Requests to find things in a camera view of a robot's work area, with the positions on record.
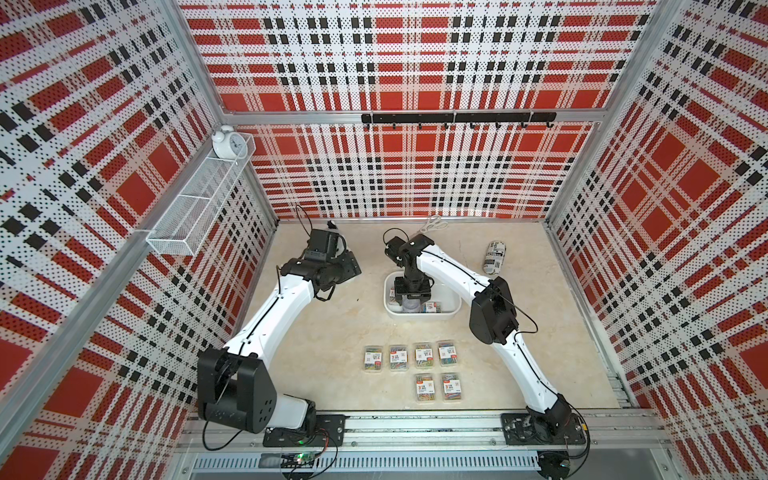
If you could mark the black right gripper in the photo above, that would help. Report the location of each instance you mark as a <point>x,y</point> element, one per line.
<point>423,293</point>

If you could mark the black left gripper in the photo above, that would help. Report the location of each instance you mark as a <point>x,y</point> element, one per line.
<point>350,266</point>

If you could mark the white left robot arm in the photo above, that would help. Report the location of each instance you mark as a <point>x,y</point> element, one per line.
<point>234,386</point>

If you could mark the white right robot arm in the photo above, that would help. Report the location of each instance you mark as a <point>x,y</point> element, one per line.
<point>493,319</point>

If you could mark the white plastic storage box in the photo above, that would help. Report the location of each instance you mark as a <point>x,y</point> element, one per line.
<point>449,301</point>

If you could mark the round clear clip tub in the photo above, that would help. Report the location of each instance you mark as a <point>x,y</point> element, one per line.
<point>411,306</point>

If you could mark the white alarm clock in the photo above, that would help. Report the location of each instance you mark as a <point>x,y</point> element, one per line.
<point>228,144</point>

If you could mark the white handled scissors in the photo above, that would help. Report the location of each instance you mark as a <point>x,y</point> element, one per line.
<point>433,223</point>

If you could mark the black hook rail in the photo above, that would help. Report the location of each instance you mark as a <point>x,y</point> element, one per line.
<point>522,118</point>

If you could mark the white wire mesh shelf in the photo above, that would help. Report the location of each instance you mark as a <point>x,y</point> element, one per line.
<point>186,223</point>

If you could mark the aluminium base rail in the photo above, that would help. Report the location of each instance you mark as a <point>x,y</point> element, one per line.
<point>436,444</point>

